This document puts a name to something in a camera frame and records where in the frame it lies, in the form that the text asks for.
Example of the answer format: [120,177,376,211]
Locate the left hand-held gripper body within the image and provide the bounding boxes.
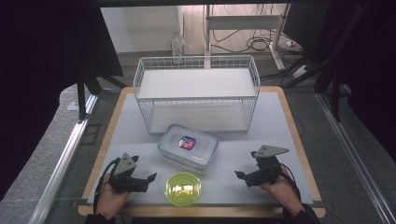
[108,152,140,194]

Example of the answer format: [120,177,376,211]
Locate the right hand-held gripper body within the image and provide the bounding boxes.
[250,145,290,185]

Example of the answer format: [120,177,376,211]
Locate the green round lidded container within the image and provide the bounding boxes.
[164,171,203,207]

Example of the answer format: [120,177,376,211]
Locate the person's left hand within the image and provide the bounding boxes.
[96,174,131,218]

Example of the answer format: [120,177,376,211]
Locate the person's right hand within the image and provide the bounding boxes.
[261,167,304,216]

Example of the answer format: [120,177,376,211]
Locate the grey table mat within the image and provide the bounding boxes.
[87,91,314,206]

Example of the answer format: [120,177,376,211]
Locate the clear lidded plastic container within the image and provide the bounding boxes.
[157,123,219,172]

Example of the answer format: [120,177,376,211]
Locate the black metal stand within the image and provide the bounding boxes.
[313,60,344,123]
[77,66,127,123]

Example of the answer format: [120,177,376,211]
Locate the white power strip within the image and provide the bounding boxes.
[292,64,310,79]

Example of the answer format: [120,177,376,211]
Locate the clear plastic bottle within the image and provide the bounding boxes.
[170,31,192,64]

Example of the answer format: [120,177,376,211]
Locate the black curtain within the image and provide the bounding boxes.
[323,0,396,157]
[0,0,124,202]

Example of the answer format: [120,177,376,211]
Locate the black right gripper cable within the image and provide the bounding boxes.
[279,162,303,202]

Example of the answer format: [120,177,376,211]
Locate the aluminium rail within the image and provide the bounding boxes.
[315,92,396,224]
[28,94,99,224]

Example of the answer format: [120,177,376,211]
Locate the black floor cables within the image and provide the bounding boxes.
[211,29,283,54]

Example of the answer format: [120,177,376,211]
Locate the white metal desk frame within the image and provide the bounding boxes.
[204,3,290,71]

